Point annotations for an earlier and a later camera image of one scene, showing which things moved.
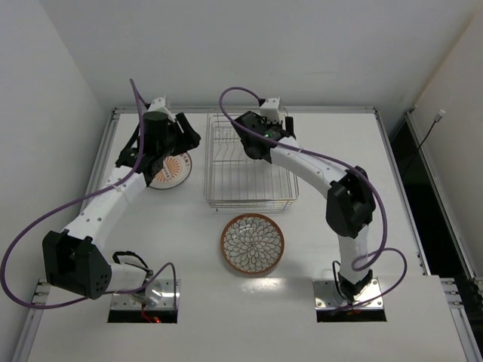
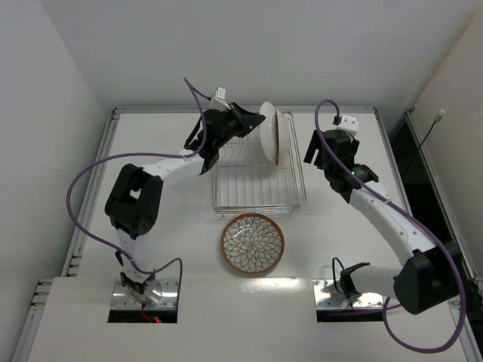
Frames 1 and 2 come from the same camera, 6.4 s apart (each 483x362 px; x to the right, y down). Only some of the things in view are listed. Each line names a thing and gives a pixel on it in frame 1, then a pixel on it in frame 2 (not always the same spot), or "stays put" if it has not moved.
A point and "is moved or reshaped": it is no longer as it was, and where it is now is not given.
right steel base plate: (370, 297) stays put
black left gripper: (183, 133) to (238, 116)
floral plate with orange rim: (252, 243) stays put
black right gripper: (281, 128) to (315, 149)
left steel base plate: (157, 294) stays put
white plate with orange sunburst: (173, 172) is moved or reshaped
